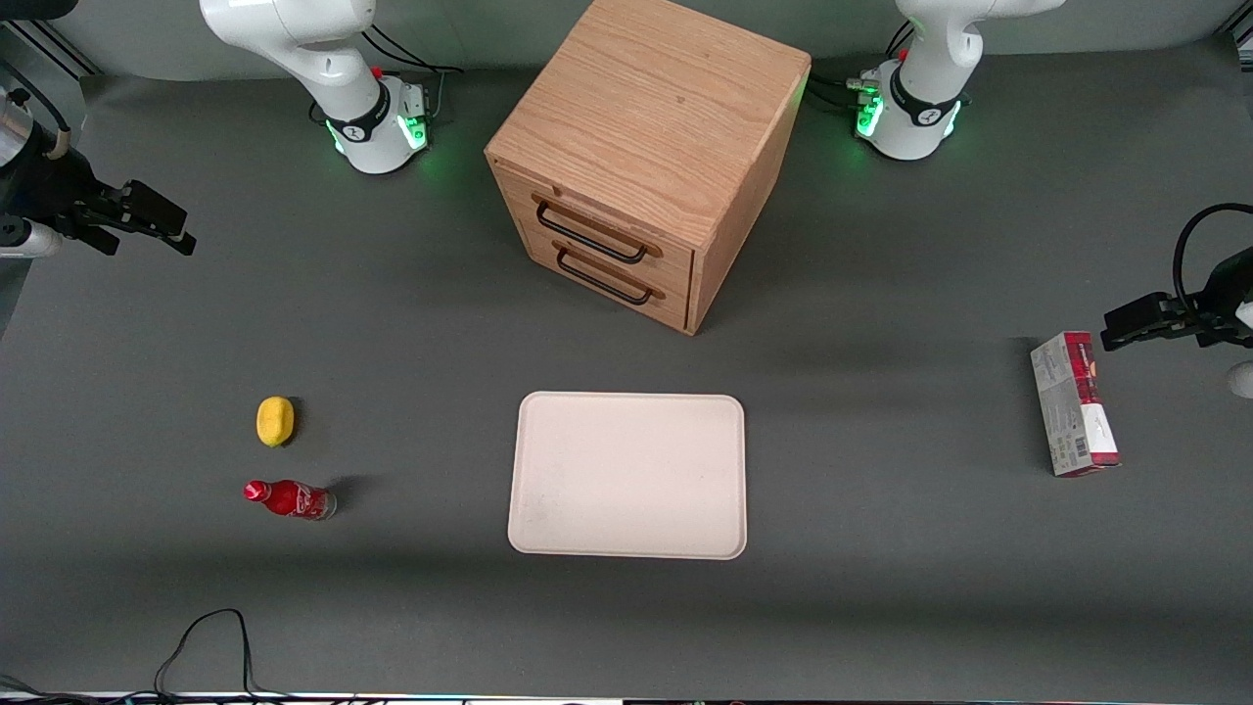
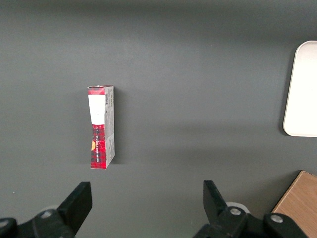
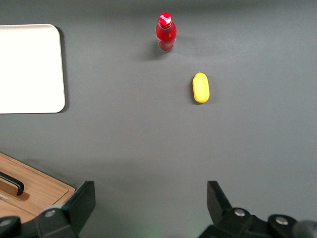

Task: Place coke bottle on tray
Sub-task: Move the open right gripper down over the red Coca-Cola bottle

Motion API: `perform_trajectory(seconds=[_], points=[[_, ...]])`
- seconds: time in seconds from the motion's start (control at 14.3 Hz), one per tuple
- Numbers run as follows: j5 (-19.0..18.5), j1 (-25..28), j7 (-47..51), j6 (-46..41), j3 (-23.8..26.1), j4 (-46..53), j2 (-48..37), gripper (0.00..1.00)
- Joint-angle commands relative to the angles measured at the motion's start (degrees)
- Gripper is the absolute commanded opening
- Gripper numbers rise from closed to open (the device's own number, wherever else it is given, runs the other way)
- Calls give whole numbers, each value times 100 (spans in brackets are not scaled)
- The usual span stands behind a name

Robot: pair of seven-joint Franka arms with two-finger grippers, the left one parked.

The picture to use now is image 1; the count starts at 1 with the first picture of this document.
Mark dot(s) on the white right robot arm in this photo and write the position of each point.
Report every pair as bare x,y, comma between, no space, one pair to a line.
323,59

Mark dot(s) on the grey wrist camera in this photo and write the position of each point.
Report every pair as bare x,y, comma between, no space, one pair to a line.
1243,380
24,239

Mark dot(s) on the cream plastic tray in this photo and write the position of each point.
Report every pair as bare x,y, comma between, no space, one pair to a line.
628,475

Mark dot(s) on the grey and red carton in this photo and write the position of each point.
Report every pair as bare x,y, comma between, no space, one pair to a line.
1072,406

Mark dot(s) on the red coke bottle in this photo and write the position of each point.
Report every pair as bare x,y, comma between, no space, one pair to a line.
292,499

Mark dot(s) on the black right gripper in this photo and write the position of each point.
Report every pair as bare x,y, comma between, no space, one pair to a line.
51,192

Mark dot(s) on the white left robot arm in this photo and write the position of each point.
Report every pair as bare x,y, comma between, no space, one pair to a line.
925,69

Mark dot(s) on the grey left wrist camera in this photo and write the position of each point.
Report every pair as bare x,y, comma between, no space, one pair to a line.
1243,380

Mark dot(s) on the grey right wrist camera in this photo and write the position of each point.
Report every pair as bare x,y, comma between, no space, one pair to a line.
24,239

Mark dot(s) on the aluminium frame rail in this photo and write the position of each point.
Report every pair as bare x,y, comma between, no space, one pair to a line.
49,49
1243,37

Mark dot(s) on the wooden drawer cabinet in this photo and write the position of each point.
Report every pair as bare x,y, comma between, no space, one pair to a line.
646,127

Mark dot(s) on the yellow lemon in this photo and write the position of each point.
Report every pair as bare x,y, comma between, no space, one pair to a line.
275,421

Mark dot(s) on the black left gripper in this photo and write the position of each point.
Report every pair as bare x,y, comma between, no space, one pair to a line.
1221,300

